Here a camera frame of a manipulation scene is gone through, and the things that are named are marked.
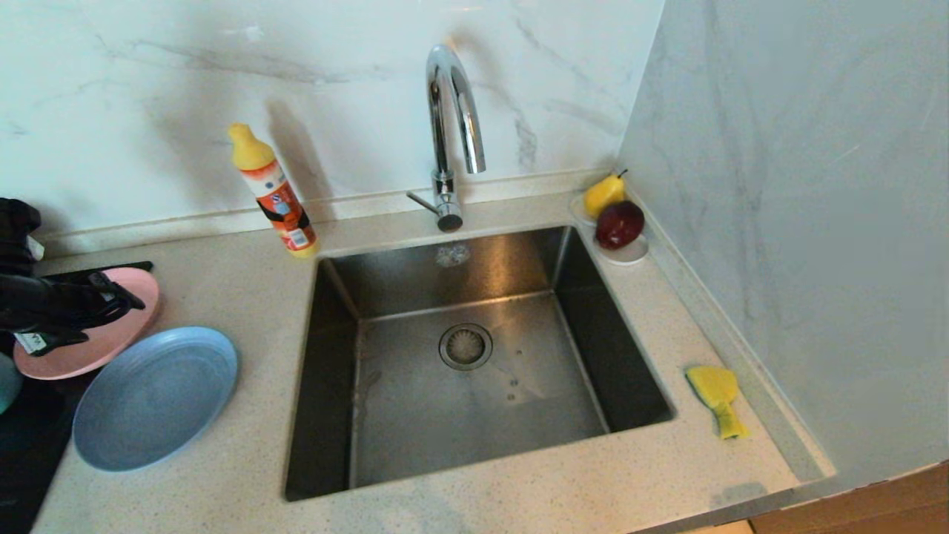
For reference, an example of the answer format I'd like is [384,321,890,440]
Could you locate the teal cup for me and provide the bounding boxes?
[0,355,23,415]

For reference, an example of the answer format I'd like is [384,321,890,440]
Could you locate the wooden cabinet panel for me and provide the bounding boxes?
[749,460,949,534]

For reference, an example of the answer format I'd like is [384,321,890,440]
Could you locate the black glass cooktop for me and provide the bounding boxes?
[0,261,154,534]

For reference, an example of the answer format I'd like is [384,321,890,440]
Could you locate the small white dish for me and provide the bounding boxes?
[569,194,650,266]

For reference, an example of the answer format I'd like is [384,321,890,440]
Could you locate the dark red apple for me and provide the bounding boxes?
[594,200,645,250]

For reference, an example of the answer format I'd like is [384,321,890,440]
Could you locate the orange dish soap bottle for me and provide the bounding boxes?
[228,123,321,259]

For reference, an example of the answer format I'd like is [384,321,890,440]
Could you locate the stainless steel sink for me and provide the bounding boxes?
[285,225,676,501]

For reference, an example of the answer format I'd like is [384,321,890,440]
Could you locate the yellow pear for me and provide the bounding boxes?
[583,169,628,220]

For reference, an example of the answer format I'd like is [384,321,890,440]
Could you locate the chrome gooseneck faucet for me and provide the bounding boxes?
[406,44,487,234]

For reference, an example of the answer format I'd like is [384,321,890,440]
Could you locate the blue plate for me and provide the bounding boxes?
[72,326,239,472]

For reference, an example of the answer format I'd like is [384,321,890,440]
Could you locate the yellow sponge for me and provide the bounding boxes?
[684,365,750,440]

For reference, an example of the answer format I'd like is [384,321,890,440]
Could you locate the metal sink drain strainer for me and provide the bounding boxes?
[439,324,494,372]

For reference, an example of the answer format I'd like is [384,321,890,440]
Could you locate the pink plate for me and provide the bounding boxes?
[13,268,161,380]

